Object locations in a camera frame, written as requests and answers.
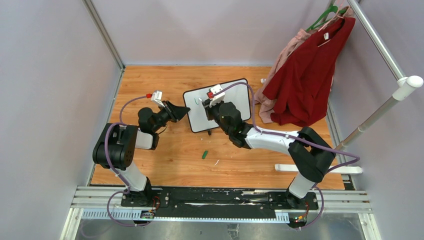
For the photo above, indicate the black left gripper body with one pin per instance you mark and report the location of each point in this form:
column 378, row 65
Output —
column 161, row 118

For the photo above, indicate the red shirt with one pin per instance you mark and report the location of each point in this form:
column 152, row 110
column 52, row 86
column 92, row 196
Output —
column 308, row 73

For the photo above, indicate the pink garment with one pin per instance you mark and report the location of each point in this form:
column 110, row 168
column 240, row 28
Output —
column 278, row 66

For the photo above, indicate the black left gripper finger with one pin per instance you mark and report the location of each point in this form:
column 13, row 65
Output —
column 175, row 117
column 177, row 111

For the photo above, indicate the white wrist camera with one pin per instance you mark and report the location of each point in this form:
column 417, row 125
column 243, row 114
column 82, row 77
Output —
column 156, row 97
column 216, row 95

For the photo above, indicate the green marker cap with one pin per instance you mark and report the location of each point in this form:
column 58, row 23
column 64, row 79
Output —
column 204, row 155

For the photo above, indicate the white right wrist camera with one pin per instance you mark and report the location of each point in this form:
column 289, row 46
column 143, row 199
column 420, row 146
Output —
column 216, row 95

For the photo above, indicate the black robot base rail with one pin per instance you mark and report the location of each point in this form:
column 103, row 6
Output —
column 216, row 205

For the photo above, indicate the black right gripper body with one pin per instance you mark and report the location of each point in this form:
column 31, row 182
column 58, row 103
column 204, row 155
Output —
column 213, row 112

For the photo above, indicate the metal clothes rack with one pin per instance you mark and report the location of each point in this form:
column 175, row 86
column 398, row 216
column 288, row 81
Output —
column 386, row 45

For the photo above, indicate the green clothes hanger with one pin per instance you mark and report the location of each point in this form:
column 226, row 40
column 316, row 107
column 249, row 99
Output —
column 322, row 21

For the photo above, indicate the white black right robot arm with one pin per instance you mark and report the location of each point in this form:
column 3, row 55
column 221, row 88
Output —
column 310, row 153

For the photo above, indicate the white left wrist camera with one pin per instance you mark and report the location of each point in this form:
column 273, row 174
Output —
column 156, row 97

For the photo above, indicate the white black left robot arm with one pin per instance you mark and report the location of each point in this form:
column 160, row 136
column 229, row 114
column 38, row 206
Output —
column 115, row 149

